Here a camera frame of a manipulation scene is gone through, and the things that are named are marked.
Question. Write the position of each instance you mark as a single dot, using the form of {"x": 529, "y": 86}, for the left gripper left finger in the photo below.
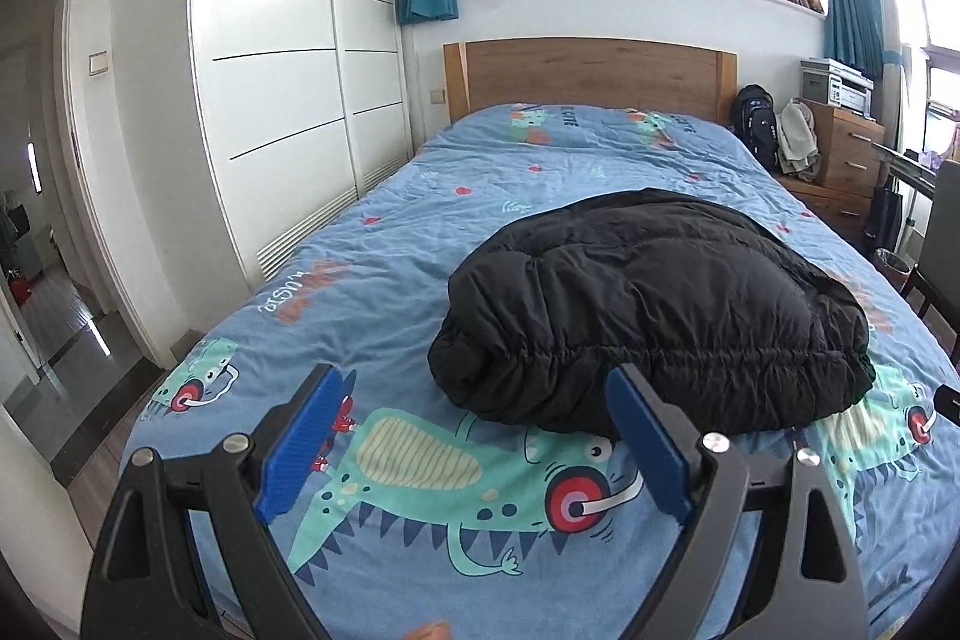
{"x": 147, "y": 578}

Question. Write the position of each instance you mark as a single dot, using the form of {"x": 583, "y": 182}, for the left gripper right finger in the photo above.
{"x": 801, "y": 579}

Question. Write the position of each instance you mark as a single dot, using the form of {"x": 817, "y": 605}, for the black puffer jacket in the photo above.
{"x": 723, "y": 319}

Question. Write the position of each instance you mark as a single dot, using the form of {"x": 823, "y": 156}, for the waste bin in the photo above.
{"x": 893, "y": 268}

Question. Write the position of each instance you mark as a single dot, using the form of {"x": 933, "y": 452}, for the dark blue hanging bag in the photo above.
{"x": 885, "y": 218}

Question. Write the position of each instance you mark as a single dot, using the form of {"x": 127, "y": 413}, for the low wooden nightstand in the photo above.
{"x": 846, "y": 213}

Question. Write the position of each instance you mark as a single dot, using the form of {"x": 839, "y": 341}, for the glass desk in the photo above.
{"x": 907, "y": 170}

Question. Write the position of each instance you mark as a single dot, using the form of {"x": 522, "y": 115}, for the beige cloth on chest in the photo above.
{"x": 798, "y": 154}

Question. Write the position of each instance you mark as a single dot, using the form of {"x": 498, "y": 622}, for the wooden drawer chest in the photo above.
{"x": 848, "y": 161}

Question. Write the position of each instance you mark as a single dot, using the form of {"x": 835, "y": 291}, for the black backpack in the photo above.
{"x": 753, "y": 118}

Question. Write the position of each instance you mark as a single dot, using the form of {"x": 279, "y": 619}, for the grey printer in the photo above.
{"x": 828, "y": 82}

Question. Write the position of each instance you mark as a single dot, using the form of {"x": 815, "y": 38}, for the wooden headboard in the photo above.
{"x": 590, "y": 71}

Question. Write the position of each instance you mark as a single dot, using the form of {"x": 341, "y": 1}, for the right teal curtain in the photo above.
{"x": 854, "y": 35}

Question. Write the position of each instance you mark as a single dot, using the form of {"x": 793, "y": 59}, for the white sliding wardrobe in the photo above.
{"x": 303, "y": 109}

